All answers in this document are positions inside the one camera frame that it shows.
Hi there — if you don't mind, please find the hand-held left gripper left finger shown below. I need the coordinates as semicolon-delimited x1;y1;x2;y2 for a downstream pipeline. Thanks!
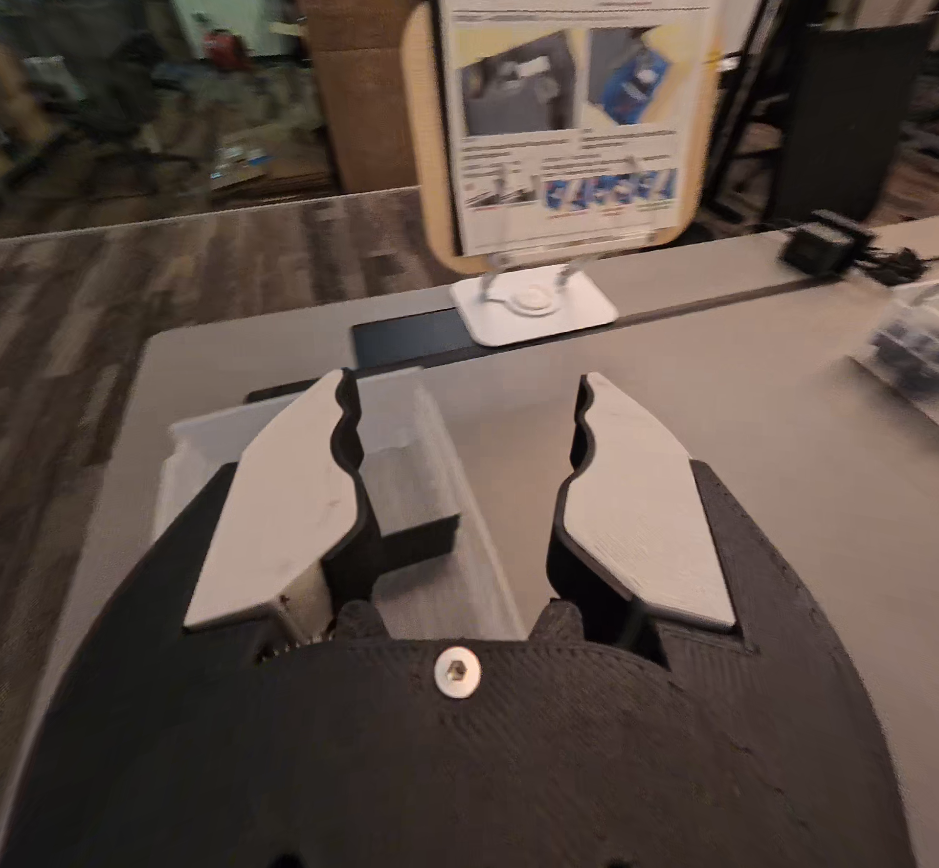
183;367;384;633

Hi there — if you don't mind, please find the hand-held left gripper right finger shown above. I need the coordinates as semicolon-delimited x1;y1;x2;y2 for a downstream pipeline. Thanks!
546;371;738;636

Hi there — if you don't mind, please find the grey black usb hub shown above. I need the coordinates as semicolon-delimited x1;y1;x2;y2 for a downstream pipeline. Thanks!
361;441;465;570

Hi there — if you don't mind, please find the clear plastic bin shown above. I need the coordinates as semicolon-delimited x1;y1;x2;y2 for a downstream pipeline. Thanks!
153;367;531;645
850;287;939;403

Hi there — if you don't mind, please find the printed instruction sheet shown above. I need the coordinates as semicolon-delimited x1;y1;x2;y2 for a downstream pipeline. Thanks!
433;0;735;260

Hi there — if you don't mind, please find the tall cardboard box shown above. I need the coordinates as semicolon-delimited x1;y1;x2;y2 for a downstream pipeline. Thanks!
292;0;432;195

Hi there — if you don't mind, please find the black office chair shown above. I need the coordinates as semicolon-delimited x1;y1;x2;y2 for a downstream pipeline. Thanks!
7;27;202;205

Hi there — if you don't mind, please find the black fabric chair back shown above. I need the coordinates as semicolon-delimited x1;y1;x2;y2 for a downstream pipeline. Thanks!
774;20;939;222

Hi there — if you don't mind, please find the red canister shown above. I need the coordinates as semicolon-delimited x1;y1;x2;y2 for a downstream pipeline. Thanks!
200;27;252;70

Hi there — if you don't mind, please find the black power adapter with cord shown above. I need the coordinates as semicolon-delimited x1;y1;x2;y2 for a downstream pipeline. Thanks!
779;209;875;279

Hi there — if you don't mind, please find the black cable bundle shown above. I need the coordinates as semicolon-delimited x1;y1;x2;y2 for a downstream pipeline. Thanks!
851;246;929;288

